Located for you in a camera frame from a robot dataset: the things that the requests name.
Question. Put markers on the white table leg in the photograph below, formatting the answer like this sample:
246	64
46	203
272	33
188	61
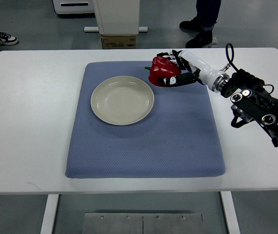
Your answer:
49	214
229	212

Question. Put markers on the person in jeans black shoes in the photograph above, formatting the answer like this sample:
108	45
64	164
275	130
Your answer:
203	23

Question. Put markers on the left white table leg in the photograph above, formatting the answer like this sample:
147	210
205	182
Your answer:
49	214

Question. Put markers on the right white table leg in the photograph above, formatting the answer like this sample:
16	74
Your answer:
229	212

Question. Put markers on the metal floor plate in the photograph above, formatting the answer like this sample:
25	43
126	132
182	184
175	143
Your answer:
146	223

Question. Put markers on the white appliance with slot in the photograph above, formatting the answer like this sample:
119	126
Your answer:
67	7

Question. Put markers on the red bell pepper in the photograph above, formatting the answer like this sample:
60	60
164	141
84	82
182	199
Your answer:
162	68

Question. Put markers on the white machine pedestal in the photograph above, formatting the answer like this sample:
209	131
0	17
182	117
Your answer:
117	17

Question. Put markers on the blue quilted mat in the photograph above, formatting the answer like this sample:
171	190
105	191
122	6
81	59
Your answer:
178	138

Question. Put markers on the black white sneaker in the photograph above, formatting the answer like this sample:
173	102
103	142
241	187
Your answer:
7	39

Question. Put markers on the cardboard box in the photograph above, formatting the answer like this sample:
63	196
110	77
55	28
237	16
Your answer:
118	41

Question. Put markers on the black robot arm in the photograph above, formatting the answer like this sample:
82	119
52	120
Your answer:
251	101

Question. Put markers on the beige round plate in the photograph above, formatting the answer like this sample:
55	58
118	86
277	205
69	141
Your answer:
122	100

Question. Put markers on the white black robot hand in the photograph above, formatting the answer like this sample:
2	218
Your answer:
194	70

